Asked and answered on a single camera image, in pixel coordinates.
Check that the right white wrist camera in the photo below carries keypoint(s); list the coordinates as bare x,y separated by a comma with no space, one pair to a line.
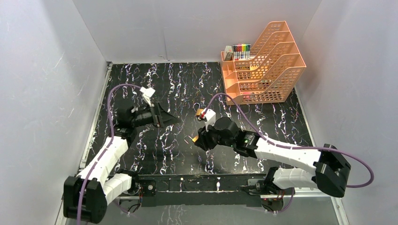
209,116

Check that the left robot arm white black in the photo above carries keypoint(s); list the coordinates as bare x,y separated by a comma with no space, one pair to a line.
99,167

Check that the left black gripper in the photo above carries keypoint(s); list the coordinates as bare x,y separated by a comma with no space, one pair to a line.
158,115

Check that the aluminium rail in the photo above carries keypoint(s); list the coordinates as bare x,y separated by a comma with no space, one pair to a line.
198,189
95,119

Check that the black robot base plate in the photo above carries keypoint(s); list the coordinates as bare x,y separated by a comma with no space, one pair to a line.
252,190

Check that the aluminium left side rail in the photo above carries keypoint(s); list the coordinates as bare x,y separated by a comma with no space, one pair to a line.
95,119

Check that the aluminium front rail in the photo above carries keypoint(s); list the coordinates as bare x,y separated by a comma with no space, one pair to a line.
198,189

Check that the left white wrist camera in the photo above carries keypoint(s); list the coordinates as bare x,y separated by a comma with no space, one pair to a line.
147,94

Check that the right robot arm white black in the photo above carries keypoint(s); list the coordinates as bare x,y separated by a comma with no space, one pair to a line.
327,171

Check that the coloured marker pen set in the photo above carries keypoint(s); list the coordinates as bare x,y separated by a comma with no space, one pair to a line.
242,51

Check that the grey eraser box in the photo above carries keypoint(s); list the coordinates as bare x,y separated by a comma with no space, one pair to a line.
228,53

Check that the large brass padlock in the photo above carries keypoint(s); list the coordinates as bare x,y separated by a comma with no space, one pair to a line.
198,110

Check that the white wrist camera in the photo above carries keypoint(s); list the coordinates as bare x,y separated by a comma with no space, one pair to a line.
209,116
147,94

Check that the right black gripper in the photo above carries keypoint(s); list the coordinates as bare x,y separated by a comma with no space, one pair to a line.
204,141

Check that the orange plastic file organizer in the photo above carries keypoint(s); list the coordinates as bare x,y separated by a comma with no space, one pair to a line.
270,74

